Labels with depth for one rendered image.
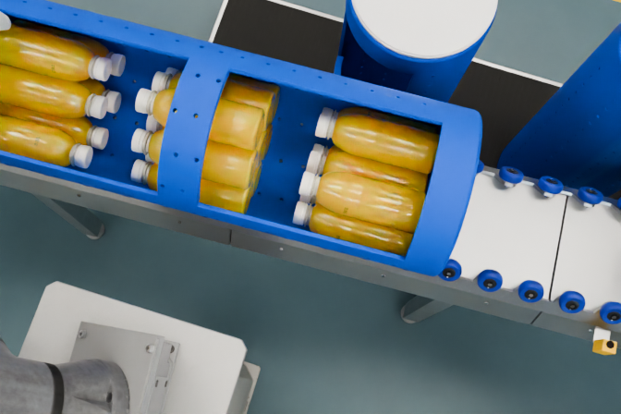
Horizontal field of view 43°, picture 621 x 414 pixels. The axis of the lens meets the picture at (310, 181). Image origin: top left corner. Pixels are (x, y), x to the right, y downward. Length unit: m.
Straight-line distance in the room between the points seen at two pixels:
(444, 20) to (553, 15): 1.31
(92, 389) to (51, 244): 1.46
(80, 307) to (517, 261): 0.78
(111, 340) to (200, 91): 0.39
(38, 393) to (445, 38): 0.92
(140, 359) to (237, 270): 1.33
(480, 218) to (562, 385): 1.07
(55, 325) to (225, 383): 0.27
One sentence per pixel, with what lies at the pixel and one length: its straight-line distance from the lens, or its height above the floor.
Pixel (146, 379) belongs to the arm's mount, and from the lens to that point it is 1.05.
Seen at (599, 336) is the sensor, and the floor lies 0.90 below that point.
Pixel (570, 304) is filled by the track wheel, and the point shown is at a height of 0.97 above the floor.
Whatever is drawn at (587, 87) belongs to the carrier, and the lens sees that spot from 1.72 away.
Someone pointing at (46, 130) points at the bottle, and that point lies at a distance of 1.39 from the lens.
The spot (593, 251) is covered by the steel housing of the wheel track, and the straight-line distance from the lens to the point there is 1.55.
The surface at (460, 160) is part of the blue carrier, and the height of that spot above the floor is 1.23.
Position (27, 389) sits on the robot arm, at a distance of 1.01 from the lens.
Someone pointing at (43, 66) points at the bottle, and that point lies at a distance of 1.38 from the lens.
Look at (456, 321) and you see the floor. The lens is 2.41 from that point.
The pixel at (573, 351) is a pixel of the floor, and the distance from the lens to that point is 2.50.
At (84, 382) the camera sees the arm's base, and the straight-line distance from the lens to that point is 1.05.
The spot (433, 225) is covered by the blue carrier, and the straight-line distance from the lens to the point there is 1.19.
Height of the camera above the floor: 2.35
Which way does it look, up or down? 75 degrees down
